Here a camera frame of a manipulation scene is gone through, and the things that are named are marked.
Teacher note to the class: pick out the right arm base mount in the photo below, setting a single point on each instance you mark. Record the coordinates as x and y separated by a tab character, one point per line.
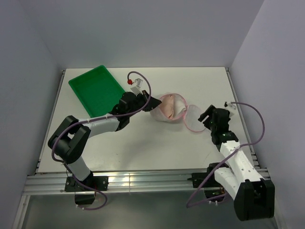
211	187

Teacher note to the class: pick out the beige pink bra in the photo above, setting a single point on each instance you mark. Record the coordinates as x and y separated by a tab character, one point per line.
167	106

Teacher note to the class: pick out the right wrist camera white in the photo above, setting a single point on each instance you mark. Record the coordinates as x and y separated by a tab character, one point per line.
231	108

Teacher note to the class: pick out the white bra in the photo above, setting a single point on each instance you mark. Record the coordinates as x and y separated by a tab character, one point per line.
179	108

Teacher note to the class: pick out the aluminium front rail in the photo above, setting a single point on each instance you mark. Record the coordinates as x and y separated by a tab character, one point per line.
118	182

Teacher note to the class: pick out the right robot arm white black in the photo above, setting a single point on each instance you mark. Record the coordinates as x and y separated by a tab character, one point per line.
253	195

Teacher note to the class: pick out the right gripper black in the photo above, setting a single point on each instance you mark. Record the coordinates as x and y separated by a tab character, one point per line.
209	112

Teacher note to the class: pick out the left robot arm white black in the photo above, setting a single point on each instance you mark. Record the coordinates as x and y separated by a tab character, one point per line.
70	138

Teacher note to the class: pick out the green plastic tray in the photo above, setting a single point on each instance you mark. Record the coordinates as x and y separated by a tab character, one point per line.
97	90

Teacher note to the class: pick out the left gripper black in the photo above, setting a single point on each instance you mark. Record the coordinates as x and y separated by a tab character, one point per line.
151	104

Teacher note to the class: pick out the white mesh laundry bag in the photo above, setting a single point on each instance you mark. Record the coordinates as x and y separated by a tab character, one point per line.
190	117

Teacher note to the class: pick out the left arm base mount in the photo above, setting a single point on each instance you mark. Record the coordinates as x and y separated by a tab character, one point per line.
86	195

